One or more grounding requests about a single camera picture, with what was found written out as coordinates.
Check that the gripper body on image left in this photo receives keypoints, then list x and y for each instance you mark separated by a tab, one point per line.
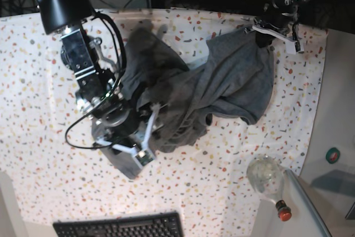
125	123

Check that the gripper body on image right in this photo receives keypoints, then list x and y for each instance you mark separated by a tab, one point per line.
277	16

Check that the grey t-shirt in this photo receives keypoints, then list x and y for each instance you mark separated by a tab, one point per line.
236	81

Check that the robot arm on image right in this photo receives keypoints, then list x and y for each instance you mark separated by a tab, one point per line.
299	2

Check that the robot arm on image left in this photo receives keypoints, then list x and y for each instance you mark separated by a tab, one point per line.
99	78

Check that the terrazzo patterned tablecloth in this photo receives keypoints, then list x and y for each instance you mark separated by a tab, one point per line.
56	177

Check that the black computer keyboard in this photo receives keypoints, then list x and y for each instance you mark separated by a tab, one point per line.
164	224

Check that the clear glass bottle red cap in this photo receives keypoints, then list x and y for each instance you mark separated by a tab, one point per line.
267	179

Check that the green tape roll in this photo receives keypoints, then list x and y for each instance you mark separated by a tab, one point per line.
333	155

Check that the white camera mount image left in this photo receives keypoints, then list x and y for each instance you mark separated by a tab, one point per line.
140	152

